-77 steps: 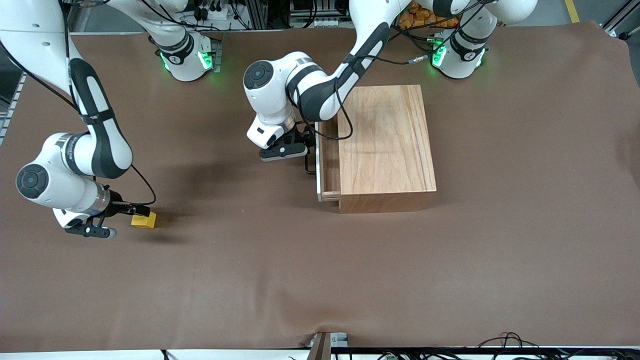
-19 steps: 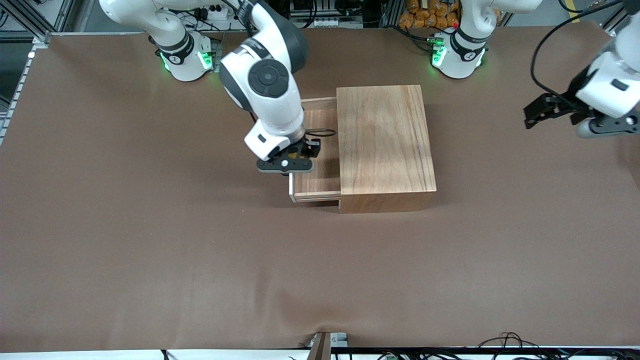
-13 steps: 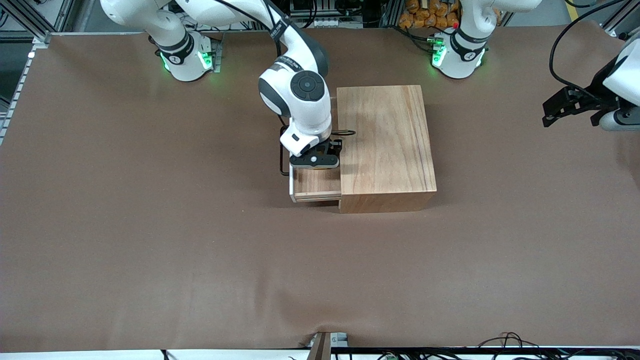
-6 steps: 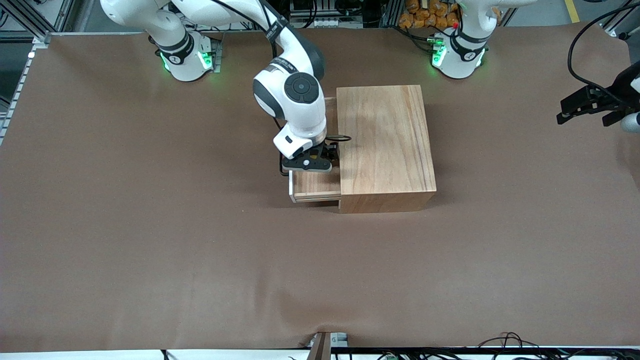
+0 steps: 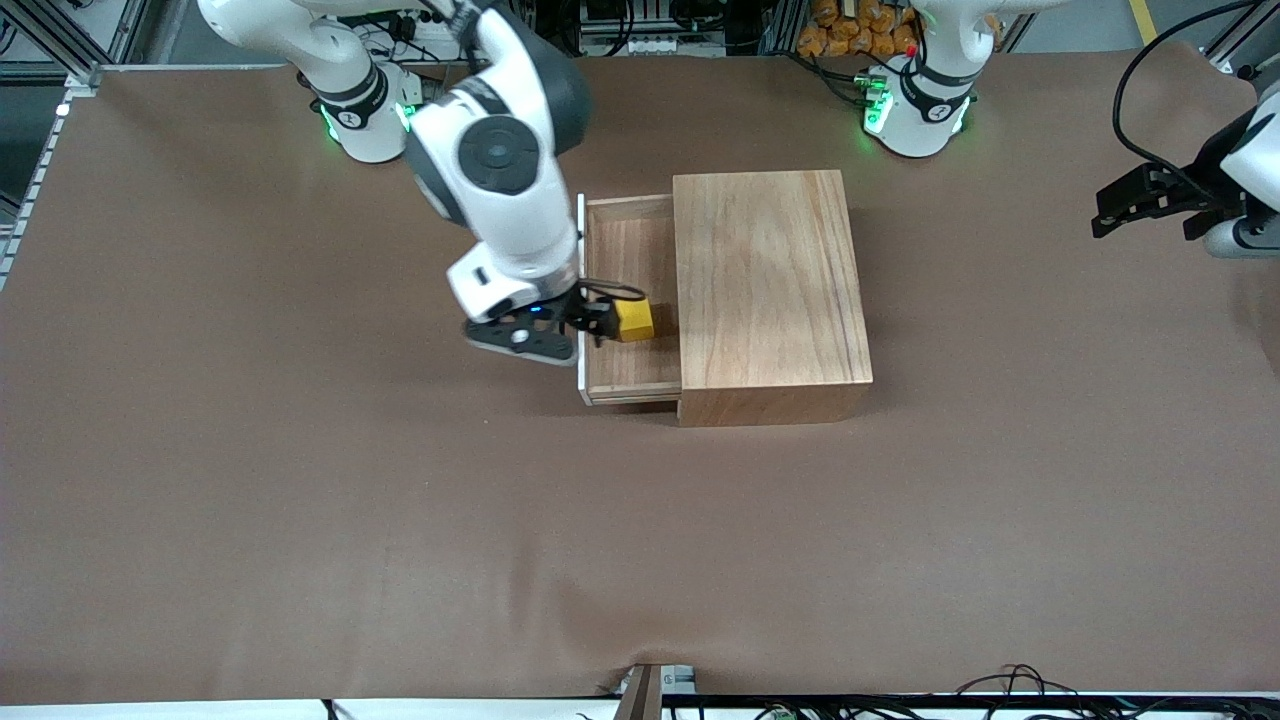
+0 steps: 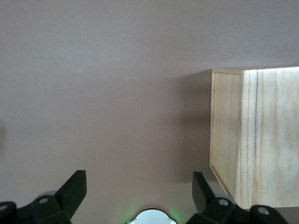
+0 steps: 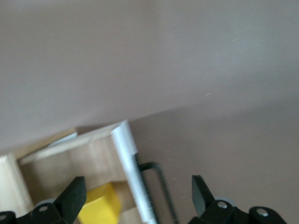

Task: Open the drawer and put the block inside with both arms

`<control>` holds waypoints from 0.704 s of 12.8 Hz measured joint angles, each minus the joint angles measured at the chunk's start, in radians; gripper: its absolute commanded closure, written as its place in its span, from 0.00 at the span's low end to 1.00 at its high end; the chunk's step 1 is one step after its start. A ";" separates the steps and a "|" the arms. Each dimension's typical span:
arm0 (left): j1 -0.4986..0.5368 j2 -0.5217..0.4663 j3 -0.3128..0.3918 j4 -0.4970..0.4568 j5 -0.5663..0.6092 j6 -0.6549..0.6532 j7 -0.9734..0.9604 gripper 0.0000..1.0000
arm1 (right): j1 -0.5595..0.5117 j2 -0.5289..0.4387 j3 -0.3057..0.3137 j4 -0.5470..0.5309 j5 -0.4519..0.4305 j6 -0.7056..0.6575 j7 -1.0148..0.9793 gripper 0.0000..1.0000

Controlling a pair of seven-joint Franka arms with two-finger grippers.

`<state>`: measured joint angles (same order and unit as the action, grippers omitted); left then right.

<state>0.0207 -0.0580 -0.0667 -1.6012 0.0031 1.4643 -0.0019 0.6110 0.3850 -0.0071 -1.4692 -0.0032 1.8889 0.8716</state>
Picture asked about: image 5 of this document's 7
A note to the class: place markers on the brown table cover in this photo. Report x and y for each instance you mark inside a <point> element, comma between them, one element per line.
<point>600,550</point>

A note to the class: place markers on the wooden cabinet box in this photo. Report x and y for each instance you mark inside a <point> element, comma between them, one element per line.
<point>770,300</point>

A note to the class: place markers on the orange object pile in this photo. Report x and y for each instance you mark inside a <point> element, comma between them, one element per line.
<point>850,30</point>

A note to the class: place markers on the metal table bracket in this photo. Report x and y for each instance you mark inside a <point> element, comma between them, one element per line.
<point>645,695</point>

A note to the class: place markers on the aluminium frame profile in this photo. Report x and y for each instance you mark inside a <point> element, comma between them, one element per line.
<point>1235,45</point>
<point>85,78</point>

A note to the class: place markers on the yellow cube block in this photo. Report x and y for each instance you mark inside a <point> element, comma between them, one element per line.
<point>636,322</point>

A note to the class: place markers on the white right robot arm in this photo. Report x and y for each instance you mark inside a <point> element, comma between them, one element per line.
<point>500,155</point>

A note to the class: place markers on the background electronics rack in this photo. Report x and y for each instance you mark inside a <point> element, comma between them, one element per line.
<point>650,45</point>

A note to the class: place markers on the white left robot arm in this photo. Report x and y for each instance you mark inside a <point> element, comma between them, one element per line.
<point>920,110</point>

